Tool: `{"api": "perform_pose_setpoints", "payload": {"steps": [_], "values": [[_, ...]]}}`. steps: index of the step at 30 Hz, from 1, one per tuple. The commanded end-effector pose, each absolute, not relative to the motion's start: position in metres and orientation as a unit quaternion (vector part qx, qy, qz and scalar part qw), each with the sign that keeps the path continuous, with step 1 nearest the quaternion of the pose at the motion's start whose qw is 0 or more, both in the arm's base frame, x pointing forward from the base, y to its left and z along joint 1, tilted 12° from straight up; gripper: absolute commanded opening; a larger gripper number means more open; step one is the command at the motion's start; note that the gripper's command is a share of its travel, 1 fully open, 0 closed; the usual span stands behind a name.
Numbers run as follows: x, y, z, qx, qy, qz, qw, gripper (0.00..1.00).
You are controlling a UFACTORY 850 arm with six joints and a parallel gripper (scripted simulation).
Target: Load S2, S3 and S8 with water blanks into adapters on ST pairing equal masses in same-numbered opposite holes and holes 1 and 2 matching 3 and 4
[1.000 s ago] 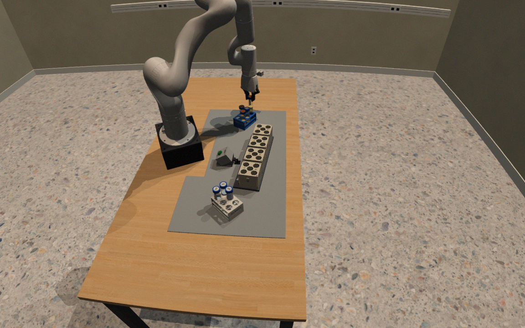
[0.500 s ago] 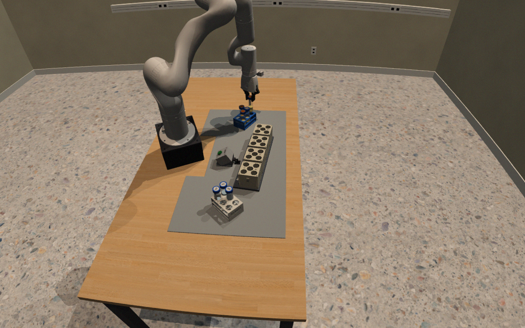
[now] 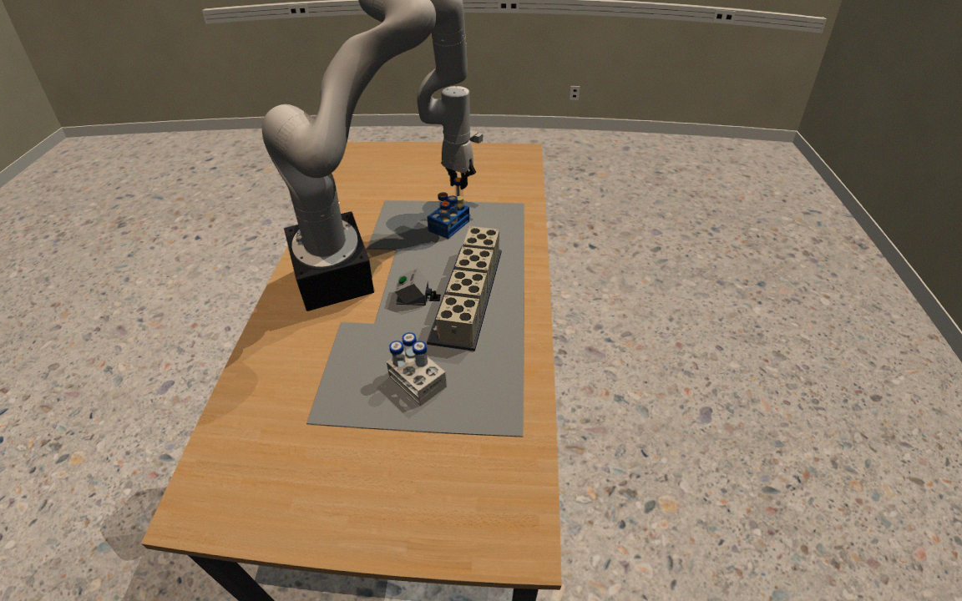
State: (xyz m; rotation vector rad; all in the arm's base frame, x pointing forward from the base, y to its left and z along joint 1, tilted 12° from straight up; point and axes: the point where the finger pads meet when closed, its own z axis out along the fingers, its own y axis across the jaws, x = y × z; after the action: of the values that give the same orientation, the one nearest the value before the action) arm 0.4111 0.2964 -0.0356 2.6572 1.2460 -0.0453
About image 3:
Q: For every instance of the blue tube rack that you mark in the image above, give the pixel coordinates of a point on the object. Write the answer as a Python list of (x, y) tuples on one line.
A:
[(439, 227)]

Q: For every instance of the beige tube rack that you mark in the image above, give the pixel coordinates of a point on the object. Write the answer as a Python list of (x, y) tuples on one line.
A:
[(420, 392)]

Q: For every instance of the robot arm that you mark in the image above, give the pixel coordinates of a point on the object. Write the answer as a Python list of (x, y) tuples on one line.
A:
[(316, 147)]

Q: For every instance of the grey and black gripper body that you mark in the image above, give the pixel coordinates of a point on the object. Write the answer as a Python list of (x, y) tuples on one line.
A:
[(456, 156)]

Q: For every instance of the beige bucket adapter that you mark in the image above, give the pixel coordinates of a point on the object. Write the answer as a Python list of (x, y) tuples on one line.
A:
[(458, 320), (469, 284), (474, 235), (476, 260)]

